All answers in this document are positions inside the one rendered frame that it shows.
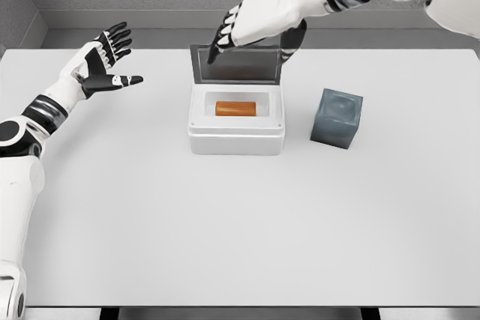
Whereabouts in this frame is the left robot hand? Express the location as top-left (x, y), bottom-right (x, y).
top-left (56, 22), bottom-right (145, 101)

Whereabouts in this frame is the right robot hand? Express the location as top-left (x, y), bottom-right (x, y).
top-left (206, 0), bottom-right (308, 65)

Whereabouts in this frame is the grey hinged box lid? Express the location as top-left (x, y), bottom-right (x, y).
top-left (188, 43), bottom-right (283, 85)

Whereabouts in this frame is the orange cylinder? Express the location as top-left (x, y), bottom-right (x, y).
top-left (214, 100), bottom-right (257, 118)

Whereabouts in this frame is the white box base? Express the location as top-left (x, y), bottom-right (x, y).
top-left (187, 82), bottom-right (287, 157)

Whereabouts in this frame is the dark grey cube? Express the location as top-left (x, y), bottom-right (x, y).
top-left (310, 88), bottom-right (364, 150)

